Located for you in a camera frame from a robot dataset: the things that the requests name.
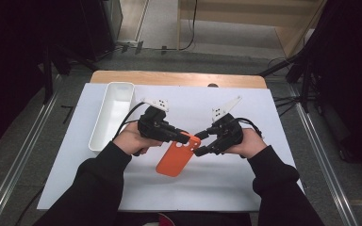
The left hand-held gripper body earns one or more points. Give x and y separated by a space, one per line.
154 124

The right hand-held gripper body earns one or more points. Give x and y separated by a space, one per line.
229 133

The orange phone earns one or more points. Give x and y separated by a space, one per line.
176 160

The white plastic bin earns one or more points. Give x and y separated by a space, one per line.
113 116

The person's right hand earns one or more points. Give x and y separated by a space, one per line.
251 142

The person's left hand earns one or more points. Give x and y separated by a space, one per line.
130 138

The white table mat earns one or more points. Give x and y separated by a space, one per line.
201 188

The red and white item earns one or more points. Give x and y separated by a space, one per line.
166 220

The white power strip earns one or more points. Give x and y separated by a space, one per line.
127 42

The black tripod stand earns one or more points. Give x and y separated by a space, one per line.
304 91

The black cabinet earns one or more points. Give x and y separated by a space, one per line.
97 28

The black metal stand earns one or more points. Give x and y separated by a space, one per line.
47 81

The dark curtain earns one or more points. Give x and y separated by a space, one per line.
12 62
352 78

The metal floor rail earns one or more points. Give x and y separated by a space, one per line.
19 160
323 163

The light wooden shelf frame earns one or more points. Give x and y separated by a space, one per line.
248 14

